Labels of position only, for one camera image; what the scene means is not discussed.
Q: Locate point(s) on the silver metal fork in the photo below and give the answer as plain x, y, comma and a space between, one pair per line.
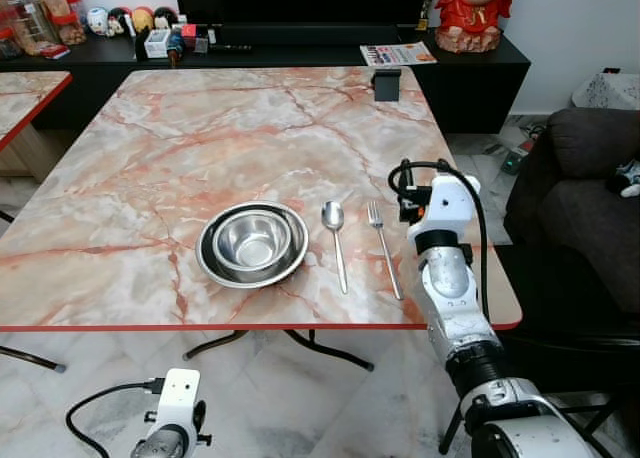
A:
385, 250

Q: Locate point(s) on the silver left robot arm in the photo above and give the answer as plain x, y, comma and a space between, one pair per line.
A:
160, 444

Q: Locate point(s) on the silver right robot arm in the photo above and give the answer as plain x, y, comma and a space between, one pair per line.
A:
455, 308

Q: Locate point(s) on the silver metal spoon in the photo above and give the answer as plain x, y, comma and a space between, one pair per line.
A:
332, 216

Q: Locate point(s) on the small black stand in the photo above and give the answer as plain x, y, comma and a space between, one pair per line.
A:
386, 84

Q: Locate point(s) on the black TV console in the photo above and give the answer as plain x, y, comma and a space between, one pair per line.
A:
480, 88

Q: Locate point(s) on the round steel plate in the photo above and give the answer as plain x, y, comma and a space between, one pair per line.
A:
225, 276

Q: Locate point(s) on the printed paper flyer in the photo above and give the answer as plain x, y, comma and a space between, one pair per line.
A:
398, 54

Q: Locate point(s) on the stainless steel bowl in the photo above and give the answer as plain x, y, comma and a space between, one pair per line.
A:
255, 240

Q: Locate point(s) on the dark brown sofa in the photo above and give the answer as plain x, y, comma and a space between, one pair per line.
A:
580, 208

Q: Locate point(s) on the red fortune god figurine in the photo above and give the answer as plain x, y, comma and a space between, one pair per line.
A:
475, 13

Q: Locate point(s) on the black side table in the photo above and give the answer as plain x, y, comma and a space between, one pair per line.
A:
580, 338

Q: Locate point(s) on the black white plush toy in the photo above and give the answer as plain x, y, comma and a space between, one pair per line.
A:
628, 178

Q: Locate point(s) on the marble top folding table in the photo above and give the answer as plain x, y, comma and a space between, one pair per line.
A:
30, 93
200, 138

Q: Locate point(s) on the white lace cloth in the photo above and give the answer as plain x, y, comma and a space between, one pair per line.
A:
605, 90

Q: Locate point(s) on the black flat television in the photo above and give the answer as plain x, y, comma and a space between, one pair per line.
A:
300, 0

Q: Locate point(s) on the black remote control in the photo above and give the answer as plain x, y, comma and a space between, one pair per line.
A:
230, 46

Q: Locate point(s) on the small grey gadget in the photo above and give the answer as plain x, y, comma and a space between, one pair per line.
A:
202, 42

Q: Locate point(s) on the small red box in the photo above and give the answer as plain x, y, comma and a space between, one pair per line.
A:
189, 30

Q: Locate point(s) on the small white box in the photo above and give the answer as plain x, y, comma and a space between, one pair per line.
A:
157, 44

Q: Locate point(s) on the black round plush figurine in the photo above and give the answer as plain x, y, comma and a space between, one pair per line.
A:
165, 17

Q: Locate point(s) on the light wooden drawer cabinet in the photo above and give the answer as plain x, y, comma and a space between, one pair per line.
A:
20, 156

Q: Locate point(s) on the yellow round plush figurine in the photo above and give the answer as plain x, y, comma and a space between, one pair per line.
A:
142, 19

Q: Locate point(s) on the black white plush figurine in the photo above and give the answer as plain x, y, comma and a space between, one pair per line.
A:
118, 21

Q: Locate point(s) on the white round plush figurine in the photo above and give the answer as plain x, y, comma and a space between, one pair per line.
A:
97, 21

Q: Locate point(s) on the red white packet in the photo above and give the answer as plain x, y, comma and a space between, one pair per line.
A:
55, 51

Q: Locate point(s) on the orange snack jar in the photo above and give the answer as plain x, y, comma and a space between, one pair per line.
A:
70, 20

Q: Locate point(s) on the tall clear snack jar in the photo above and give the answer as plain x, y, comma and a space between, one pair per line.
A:
30, 18

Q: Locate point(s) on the red lid clear jar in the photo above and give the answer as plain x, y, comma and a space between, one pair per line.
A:
8, 40

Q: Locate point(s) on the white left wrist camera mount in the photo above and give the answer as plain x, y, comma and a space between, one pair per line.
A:
180, 398

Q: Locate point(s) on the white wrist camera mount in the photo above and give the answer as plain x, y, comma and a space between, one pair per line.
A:
450, 203
180, 398

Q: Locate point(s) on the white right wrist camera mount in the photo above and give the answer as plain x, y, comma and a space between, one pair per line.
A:
450, 203

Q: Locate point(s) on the power strip with switch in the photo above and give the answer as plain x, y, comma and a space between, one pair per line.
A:
515, 162

